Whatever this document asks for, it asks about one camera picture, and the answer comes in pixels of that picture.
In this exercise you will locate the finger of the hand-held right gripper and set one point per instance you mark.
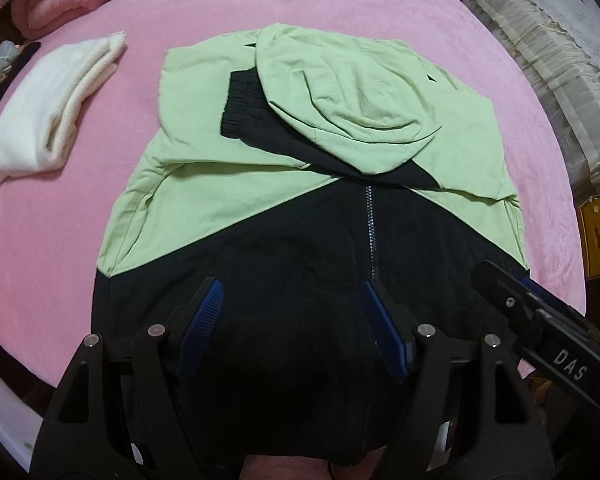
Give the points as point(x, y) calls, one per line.
point(505, 295)
point(535, 292)

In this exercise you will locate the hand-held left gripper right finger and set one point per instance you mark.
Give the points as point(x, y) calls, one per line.
point(385, 330)

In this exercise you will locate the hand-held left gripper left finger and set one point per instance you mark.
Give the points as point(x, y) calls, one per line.
point(202, 325)

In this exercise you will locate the green and black hooded jacket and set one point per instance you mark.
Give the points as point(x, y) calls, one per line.
point(280, 240)

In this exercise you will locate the pink bed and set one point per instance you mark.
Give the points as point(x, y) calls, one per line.
point(80, 240)

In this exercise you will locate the person's pink trousers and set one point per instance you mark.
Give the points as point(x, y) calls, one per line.
point(280, 470)

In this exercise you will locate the white bed base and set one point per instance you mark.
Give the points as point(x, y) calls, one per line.
point(5, 405)

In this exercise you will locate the lace-covered furniture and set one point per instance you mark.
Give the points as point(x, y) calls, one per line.
point(555, 60)

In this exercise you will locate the folded white blanket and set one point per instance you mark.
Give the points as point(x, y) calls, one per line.
point(40, 110)

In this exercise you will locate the black cloth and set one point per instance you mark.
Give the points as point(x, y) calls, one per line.
point(10, 90)

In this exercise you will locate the grey patterned cloth bundle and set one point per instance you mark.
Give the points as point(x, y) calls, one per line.
point(0, 62)

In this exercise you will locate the folded pink quilt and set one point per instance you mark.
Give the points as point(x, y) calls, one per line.
point(55, 5)

